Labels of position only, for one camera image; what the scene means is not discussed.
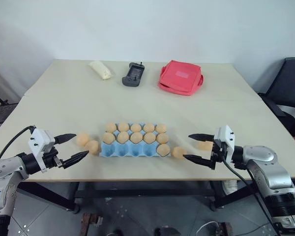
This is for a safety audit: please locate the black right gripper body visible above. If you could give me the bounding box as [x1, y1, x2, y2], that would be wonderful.
[210, 141, 226, 171]

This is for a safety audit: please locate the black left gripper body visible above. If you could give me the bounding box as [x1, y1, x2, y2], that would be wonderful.
[43, 146, 64, 170]

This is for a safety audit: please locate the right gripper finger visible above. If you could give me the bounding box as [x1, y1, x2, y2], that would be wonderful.
[182, 154, 213, 168]
[188, 133, 215, 143]

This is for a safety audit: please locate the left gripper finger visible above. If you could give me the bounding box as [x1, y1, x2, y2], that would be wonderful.
[54, 133, 77, 145]
[61, 150, 90, 170]

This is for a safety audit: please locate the light blue egg tray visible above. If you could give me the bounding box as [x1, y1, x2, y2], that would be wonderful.
[100, 122, 172, 158]

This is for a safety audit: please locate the white object under table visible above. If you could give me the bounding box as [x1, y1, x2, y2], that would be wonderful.
[222, 180, 239, 195]

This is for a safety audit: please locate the rusty metal floor piece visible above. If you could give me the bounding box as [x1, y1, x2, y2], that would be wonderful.
[217, 221, 234, 236]
[82, 212, 103, 229]

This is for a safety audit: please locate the red fabric bag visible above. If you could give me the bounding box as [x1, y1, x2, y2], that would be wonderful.
[157, 59, 205, 97]

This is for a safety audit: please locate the white plastic packet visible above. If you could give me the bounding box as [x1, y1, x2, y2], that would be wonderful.
[88, 60, 113, 81]

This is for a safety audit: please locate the dark rounded shape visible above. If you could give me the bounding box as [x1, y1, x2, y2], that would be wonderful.
[154, 226, 179, 236]

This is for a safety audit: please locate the dark grey handheld controller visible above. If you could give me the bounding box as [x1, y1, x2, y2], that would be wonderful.
[121, 60, 146, 88]

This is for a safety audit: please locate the black office chair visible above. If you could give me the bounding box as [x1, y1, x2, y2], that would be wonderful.
[257, 57, 295, 148]

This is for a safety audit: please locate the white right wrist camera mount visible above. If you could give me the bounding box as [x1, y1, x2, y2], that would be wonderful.
[213, 124, 236, 163]

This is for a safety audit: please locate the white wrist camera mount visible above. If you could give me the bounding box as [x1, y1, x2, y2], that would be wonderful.
[213, 124, 236, 163]
[28, 126, 56, 173]

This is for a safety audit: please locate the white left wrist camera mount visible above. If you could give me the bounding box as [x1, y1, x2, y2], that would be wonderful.
[28, 126, 56, 173]

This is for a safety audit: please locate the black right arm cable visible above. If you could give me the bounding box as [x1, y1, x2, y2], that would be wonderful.
[221, 157, 284, 236]

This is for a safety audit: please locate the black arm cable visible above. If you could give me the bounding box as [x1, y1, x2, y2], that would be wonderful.
[221, 157, 284, 236]
[0, 125, 37, 161]

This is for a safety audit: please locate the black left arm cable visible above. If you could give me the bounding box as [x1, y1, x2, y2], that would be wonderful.
[0, 125, 37, 161]

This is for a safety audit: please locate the black table frame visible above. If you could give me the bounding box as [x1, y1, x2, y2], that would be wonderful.
[16, 180, 261, 212]

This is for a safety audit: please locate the white floor cable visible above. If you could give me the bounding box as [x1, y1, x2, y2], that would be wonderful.
[196, 220, 220, 236]

